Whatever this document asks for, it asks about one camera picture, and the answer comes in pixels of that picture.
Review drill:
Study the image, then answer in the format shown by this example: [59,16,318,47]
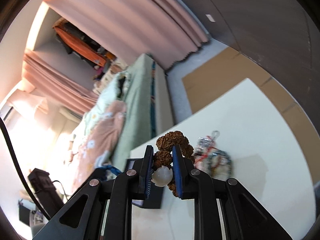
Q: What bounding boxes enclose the brown rudraksha bead bracelet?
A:
[152,130,195,197]

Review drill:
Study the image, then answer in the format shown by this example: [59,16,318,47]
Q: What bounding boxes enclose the black jewelry box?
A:
[124,158,164,209]

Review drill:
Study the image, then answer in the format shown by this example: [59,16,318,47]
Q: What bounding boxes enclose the silver ball chain charm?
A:
[195,130,220,155]

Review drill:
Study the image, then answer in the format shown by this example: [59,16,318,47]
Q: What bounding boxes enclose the pink floral blanket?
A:
[72,100,127,181]

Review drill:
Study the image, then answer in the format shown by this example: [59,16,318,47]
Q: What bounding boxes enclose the green bed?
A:
[70,54,160,193]

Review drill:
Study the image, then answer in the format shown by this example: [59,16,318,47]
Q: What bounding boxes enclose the flat brown cardboard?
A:
[182,48,319,180]

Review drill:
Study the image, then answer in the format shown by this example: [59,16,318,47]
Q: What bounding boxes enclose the light green pillow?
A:
[83,71,131,134]

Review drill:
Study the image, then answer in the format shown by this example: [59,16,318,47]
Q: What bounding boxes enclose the pink window curtain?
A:
[22,49,98,115]

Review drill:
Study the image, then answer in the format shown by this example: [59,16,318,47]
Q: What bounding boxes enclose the orange hanging clothes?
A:
[53,17,117,67]

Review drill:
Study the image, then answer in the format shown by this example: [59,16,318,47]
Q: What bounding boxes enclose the dark wooden wardrobe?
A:
[182,0,319,118]

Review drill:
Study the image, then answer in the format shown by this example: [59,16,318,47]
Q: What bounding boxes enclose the white wall switch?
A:
[206,14,215,23]

